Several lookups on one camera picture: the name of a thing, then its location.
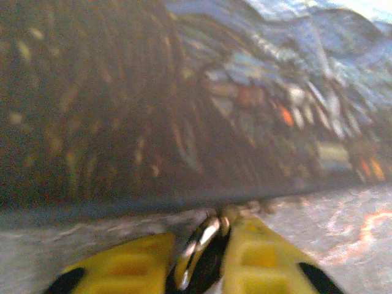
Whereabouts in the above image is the yellow tipped left gripper right finger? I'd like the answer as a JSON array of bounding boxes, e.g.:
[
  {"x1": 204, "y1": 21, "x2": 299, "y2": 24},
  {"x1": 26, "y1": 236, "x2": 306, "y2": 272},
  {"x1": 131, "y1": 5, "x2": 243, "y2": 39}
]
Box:
[{"x1": 222, "y1": 214, "x2": 345, "y2": 294}]

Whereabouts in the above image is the yellow tipped left gripper left finger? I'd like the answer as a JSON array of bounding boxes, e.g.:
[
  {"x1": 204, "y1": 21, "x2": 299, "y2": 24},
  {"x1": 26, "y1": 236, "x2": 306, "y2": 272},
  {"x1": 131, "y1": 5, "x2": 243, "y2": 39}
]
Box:
[{"x1": 45, "y1": 231, "x2": 177, "y2": 294}]

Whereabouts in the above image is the small dark padlock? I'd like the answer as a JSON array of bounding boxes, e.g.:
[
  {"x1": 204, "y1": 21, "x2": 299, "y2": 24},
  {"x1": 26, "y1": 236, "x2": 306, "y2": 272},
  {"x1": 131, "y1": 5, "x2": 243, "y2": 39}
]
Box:
[{"x1": 173, "y1": 208, "x2": 233, "y2": 292}]

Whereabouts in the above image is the starry night print tin box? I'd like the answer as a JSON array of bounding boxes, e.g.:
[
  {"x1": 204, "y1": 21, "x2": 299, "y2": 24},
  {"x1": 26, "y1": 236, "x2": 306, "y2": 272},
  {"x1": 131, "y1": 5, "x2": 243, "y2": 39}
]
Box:
[{"x1": 0, "y1": 0, "x2": 392, "y2": 212}]

